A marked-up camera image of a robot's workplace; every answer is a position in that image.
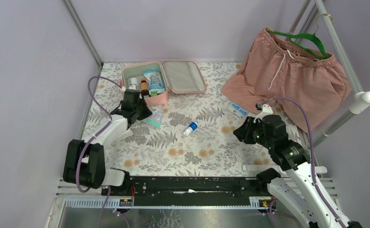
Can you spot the white bottle blue label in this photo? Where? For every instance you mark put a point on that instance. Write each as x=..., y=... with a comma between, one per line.
x=190, y=129

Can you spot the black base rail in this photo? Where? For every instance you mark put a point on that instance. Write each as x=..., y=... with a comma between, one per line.
x=167, y=191

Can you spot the pink shorts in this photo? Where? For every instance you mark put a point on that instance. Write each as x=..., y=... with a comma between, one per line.
x=308, y=89

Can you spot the blue white sachet pack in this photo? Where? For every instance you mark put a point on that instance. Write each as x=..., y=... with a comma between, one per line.
x=237, y=110

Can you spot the white bottle green label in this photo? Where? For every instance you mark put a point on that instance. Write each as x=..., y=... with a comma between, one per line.
x=134, y=84

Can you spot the brown bottle orange cap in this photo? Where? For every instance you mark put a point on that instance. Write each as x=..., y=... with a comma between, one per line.
x=144, y=87

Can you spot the clear bag teal strip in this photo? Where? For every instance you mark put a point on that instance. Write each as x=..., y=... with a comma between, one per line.
x=155, y=120

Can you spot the pink medicine kit case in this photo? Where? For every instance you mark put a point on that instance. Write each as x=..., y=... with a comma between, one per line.
x=179, y=77

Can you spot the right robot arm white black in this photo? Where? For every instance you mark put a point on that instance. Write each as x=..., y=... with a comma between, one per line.
x=313, y=207

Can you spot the white gauze packet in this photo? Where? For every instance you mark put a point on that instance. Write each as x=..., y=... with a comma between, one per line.
x=127, y=133

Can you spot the blue white pouch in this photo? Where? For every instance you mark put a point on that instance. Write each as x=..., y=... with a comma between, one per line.
x=155, y=81

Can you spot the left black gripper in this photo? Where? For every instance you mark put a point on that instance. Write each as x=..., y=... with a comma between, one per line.
x=139, y=111

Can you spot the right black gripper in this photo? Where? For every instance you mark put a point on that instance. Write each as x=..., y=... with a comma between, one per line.
x=242, y=132

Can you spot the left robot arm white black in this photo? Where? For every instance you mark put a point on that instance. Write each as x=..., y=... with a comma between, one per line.
x=85, y=159

